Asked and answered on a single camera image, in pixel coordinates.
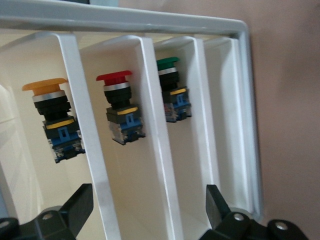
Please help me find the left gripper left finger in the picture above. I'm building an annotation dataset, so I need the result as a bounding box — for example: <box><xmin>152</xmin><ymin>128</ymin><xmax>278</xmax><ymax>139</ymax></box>
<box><xmin>0</xmin><ymin>183</ymin><xmax>95</xmax><ymax>240</ymax></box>

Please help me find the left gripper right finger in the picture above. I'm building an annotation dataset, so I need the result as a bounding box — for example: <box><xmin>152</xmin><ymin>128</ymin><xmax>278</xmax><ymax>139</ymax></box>
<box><xmin>199</xmin><ymin>184</ymin><xmax>311</xmax><ymax>240</ymax></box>

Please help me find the yellow mushroom push button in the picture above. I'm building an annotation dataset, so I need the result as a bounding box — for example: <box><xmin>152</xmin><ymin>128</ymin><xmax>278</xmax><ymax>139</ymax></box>
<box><xmin>21</xmin><ymin>77</ymin><xmax>86</xmax><ymax>165</ymax></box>

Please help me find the red mushroom push button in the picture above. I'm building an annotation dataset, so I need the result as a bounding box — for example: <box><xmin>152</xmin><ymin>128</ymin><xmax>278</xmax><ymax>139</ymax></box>
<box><xmin>96</xmin><ymin>70</ymin><xmax>147</xmax><ymax>146</ymax></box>

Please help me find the green mushroom push button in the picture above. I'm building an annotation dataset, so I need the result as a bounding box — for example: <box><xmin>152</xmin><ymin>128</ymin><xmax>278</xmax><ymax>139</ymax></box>
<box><xmin>156</xmin><ymin>56</ymin><xmax>193</xmax><ymax>123</ymax></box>

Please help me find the white drawer cabinet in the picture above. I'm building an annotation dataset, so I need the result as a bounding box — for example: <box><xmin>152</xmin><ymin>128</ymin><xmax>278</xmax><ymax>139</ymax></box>
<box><xmin>0</xmin><ymin>4</ymin><xmax>265</xmax><ymax>222</ymax></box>

